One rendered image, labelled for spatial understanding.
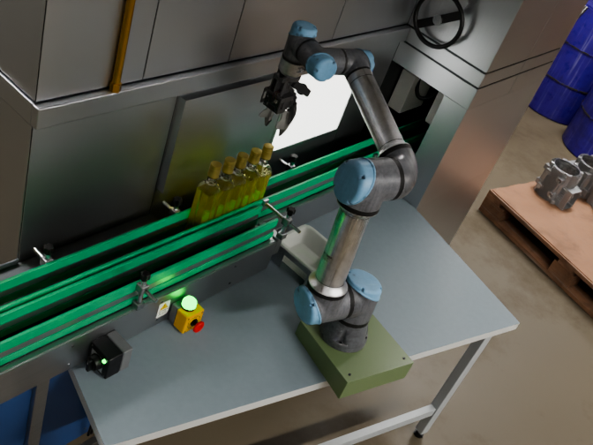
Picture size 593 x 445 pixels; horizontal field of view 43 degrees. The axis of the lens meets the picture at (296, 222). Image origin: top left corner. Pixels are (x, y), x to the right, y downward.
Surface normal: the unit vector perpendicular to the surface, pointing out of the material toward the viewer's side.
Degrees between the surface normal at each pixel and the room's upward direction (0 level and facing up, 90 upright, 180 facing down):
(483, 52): 90
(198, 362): 0
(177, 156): 90
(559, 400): 0
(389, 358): 4
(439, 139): 90
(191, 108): 90
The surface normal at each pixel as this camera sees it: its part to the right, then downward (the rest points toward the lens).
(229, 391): 0.29, -0.75
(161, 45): 0.71, 0.59
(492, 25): -0.64, 0.30
